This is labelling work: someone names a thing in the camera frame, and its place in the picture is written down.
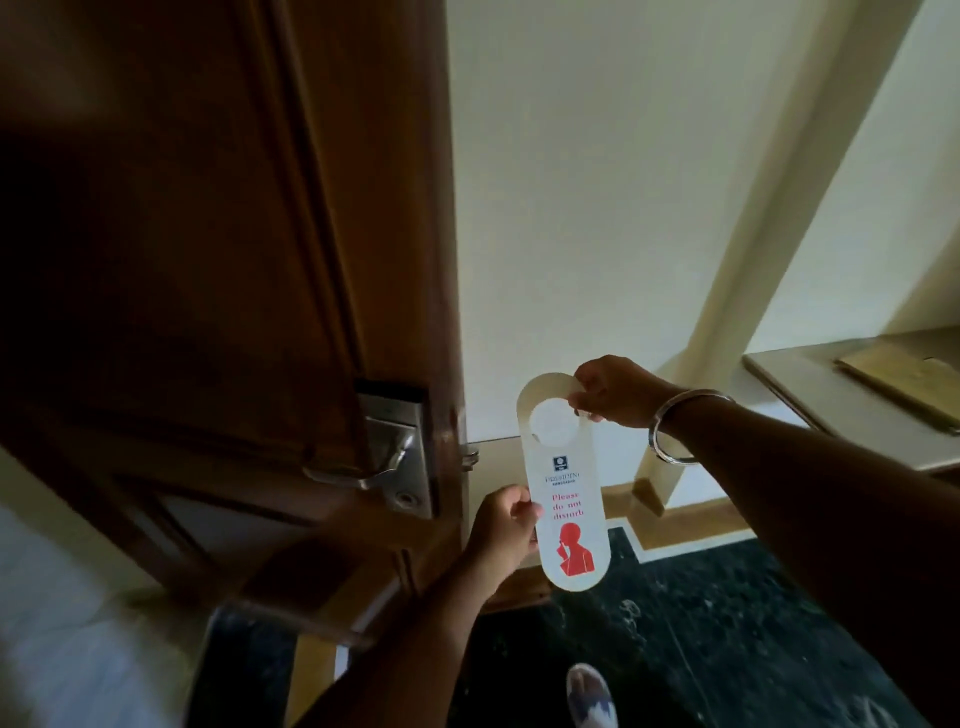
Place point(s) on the person's left hand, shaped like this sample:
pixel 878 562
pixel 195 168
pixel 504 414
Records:
pixel 501 534

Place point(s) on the person's right hand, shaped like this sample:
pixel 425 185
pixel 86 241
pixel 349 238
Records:
pixel 619 391

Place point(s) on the person's left thumb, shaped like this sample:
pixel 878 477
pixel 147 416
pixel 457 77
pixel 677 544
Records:
pixel 529 513

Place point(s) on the person's right fingers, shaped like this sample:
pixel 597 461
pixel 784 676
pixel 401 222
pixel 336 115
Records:
pixel 586 391

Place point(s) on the white door hanger sign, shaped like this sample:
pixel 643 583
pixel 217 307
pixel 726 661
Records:
pixel 570 495

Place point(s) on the person's left forearm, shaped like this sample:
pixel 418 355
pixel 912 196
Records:
pixel 405 660

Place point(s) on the person's right forearm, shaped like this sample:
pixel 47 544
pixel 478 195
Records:
pixel 810 525

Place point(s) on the silver door latch bolt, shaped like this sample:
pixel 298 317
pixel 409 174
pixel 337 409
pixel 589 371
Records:
pixel 470 454

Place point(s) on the silver door lock plate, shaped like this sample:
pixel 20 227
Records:
pixel 397 457

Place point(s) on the person's white shoe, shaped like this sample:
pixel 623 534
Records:
pixel 591 697

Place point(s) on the white shelf ledge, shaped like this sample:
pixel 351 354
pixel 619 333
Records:
pixel 847 405

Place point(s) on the tan flat folder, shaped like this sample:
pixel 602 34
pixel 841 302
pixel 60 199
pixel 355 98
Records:
pixel 904 379

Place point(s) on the brown wooden door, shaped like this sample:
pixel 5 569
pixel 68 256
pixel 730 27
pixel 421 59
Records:
pixel 225 285

